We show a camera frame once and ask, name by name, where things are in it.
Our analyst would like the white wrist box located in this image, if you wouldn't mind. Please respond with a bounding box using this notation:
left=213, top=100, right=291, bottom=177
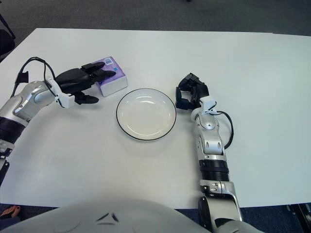
left=200, top=96, right=217, bottom=115
left=46, top=77, right=75, bottom=109

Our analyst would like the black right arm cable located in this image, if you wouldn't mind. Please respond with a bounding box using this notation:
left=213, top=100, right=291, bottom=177
left=215, top=111, right=235, bottom=149

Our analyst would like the grey robot torso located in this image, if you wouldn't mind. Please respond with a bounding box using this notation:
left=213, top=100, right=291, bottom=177
left=0, top=197, right=265, bottom=233

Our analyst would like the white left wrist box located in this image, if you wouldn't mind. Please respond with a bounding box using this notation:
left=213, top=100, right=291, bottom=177
left=46, top=77, right=75, bottom=109

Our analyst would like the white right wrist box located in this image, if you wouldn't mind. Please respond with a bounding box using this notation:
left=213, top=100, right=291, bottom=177
left=200, top=96, right=217, bottom=115

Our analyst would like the white plate black rim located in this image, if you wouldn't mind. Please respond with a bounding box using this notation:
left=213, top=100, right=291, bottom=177
left=116, top=88, right=177, bottom=142

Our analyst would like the purple tissue paper pack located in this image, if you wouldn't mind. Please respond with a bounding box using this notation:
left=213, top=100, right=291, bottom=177
left=93, top=56, right=129, bottom=97

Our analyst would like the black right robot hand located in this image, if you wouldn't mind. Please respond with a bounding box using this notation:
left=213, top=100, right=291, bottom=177
left=174, top=72, right=210, bottom=111

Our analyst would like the bare foot in sandal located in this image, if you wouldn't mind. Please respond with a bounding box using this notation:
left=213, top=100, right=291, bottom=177
left=0, top=205, right=21, bottom=220

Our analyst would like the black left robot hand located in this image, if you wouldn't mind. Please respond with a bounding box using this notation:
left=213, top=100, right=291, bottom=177
left=55, top=62, right=117, bottom=105

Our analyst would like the black table leg frame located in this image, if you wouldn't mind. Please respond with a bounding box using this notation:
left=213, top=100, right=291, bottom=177
left=285, top=203, right=311, bottom=229

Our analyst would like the black office chair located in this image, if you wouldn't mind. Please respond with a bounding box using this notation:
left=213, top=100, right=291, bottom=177
left=0, top=12, right=17, bottom=63

